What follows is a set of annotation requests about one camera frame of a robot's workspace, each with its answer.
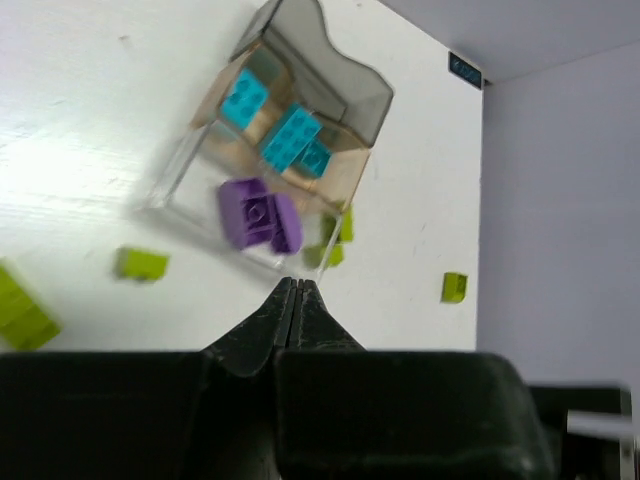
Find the clear plastic container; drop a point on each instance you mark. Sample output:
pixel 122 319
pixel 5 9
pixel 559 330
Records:
pixel 215 192

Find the green 2x4 lego brick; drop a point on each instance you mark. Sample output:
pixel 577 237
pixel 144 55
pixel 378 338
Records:
pixel 26 322

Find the green small lego brick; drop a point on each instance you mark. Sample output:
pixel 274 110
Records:
pixel 140 265

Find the grey plastic container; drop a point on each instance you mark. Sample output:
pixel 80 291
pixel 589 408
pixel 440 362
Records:
pixel 331 83

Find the right corner blue label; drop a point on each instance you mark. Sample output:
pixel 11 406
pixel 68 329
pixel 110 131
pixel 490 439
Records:
pixel 465 71

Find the green stacked lego piece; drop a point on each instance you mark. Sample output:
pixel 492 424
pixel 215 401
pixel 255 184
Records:
pixel 333 233

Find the purple curved lego piece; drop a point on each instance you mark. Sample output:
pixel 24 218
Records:
pixel 246 212

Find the teal 2x4 lego brick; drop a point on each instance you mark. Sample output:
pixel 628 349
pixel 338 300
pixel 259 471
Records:
pixel 289 137

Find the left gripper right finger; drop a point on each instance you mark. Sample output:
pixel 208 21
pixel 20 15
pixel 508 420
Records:
pixel 343 412

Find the green sloped lego piece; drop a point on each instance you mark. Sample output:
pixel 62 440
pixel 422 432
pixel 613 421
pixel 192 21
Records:
pixel 454 287

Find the round teal lego piece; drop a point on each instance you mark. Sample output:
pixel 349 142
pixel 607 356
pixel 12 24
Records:
pixel 246 97

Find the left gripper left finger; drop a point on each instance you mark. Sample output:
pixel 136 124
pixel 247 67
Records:
pixel 203 414

